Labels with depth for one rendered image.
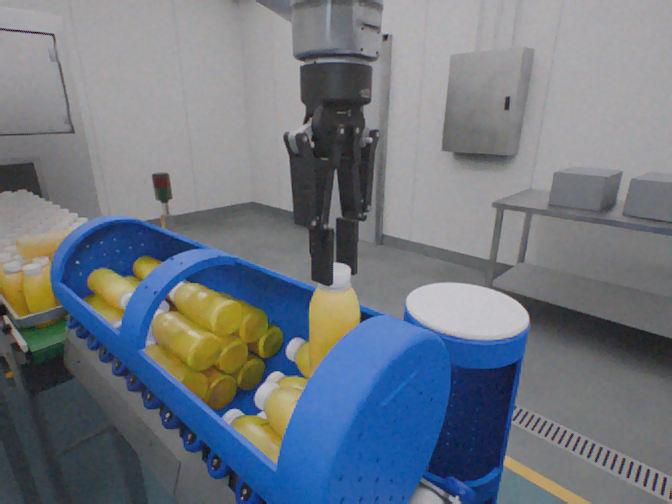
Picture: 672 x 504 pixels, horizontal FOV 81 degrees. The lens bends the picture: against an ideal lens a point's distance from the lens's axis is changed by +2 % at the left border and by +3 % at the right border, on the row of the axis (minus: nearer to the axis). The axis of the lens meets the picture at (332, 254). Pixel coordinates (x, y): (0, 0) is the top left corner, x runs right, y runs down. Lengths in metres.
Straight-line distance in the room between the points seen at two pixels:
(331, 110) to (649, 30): 3.35
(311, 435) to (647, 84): 3.44
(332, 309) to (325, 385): 0.09
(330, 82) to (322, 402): 0.32
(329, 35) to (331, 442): 0.38
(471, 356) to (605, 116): 2.95
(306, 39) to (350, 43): 0.04
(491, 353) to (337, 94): 0.67
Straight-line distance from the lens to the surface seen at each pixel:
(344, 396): 0.42
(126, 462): 1.42
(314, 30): 0.41
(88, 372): 1.17
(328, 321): 0.47
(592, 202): 2.94
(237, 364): 0.77
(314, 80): 0.41
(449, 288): 1.09
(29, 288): 1.36
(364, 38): 0.42
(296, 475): 0.46
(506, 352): 0.94
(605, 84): 3.68
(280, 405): 0.55
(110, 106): 5.55
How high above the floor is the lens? 1.47
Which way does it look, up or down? 20 degrees down
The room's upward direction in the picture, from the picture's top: straight up
